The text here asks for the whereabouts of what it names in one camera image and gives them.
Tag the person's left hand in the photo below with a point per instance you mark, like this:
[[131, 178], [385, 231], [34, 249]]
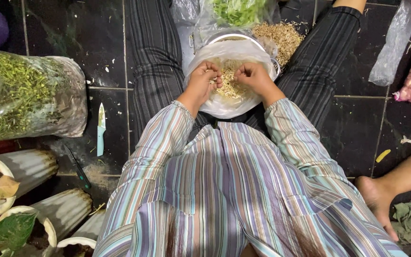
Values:
[[200, 82]]

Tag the person's right hand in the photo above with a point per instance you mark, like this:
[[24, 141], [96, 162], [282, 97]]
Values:
[[259, 80]]

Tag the person's left fingers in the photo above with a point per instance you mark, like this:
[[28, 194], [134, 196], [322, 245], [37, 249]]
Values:
[[216, 73]]

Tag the person's right fingers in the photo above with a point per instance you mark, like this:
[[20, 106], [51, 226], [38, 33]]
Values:
[[242, 74]]

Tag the heap of bean sprouts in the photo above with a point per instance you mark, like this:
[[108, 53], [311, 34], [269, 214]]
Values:
[[229, 85]]

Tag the white plastic bag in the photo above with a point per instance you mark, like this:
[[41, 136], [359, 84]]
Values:
[[227, 107]]

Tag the metal bowl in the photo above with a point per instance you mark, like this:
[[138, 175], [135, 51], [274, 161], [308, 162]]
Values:
[[234, 36]]

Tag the pile of brown sprout tails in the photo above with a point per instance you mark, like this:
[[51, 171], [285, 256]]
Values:
[[280, 37]]

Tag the clear bag of green vegetables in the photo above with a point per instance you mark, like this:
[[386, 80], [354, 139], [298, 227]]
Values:
[[239, 12]]

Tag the person's dark striped trousers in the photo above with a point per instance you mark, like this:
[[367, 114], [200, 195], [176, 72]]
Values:
[[155, 60]]

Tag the crumpled clear plastic bag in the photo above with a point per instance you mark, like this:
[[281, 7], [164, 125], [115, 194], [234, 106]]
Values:
[[184, 10]]

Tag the person's striped shirt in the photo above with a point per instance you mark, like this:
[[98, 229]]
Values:
[[227, 189]]

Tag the person's right ankle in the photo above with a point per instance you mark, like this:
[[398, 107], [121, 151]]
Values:
[[350, 4]]

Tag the light blue knife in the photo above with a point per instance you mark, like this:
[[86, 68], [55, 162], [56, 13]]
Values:
[[101, 132]]

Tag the long clear empty plastic bag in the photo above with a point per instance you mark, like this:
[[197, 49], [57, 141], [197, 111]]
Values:
[[392, 46]]

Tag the yellow scrap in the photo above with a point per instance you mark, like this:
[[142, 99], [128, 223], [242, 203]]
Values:
[[383, 155]]

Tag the dark green knife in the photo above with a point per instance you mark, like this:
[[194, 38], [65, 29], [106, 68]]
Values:
[[79, 169]]

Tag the white scrap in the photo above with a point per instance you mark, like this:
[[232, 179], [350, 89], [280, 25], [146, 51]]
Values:
[[408, 139]]

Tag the clear bag of green buds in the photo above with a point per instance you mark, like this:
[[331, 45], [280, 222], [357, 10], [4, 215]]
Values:
[[23, 92]]

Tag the white ribbed plant pot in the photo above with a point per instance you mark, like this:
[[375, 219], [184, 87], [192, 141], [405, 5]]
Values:
[[30, 169], [64, 210], [89, 228]]

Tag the dry brown leaf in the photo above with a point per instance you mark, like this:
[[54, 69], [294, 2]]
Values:
[[5, 187]]

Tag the green leafy plant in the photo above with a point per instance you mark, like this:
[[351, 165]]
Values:
[[13, 230]]

